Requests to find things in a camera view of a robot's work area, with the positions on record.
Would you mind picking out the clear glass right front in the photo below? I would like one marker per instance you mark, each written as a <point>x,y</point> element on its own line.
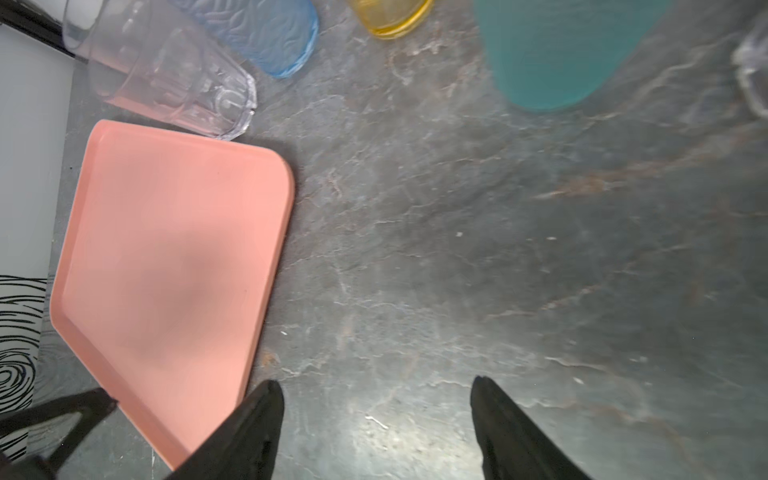
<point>750,62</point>

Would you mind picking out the pink plastic tray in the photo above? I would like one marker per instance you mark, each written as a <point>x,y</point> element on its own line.
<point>165,274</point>

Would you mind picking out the clear faceted glass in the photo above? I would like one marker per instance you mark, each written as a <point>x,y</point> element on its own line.
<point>152,59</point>

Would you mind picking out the yellow plastic cup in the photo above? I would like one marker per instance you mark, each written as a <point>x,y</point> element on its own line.
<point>390,19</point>

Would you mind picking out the blue plastic cup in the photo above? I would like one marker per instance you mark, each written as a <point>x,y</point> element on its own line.
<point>277,36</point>

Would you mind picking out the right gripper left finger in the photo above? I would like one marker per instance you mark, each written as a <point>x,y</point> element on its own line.
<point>245,445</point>

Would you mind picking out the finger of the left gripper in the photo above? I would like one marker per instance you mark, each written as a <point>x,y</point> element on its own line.
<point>90,408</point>

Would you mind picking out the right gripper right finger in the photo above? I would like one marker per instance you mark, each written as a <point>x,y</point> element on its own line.
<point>512,445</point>

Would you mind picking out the teal plastic cup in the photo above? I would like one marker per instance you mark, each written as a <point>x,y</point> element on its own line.
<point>549,55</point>

